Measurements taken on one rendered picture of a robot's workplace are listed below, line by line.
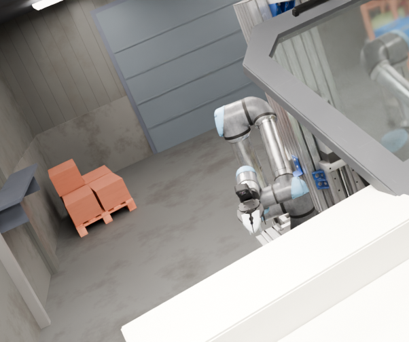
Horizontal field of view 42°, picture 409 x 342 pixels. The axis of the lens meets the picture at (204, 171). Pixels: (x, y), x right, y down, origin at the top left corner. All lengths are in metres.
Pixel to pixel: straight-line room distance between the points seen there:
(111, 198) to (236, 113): 4.82
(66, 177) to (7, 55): 2.57
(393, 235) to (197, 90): 8.03
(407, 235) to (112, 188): 5.85
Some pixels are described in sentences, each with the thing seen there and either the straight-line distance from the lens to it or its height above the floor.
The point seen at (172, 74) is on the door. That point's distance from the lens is 8.99.
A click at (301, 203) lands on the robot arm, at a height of 1.18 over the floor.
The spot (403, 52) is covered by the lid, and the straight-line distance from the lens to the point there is 1.75.
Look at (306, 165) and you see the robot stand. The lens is 2.47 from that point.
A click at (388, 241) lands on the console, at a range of 1.18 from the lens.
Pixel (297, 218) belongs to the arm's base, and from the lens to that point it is 2.33.
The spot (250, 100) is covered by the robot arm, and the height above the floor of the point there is 1.67.
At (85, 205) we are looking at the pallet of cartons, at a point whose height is 0.34.
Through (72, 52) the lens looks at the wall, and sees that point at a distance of 8.95.
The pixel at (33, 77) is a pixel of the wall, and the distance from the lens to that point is 9.02.
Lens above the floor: 2.13
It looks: 17 degrees down
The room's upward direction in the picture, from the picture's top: 23 degrees counter-clockwise
